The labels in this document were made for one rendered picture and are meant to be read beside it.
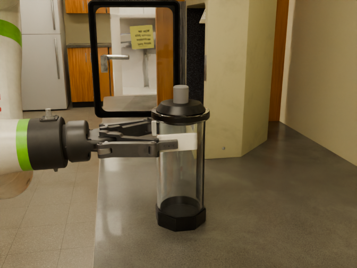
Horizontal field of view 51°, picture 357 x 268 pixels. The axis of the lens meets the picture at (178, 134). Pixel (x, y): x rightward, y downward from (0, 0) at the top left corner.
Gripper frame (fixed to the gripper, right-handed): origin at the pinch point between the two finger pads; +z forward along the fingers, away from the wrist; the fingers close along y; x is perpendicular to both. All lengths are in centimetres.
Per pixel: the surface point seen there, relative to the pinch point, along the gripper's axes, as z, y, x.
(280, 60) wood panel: 52, 69, -4
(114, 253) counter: -13.3, -9.8, 17.6
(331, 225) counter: 28.7, -7.6, 18.5
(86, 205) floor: -38, 194, 112
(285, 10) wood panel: 52, 69, -23
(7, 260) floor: -79, 133, 111
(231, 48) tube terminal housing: 20.5, 32.3, -12.7
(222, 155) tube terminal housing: 18.3, 32.2, 17.5
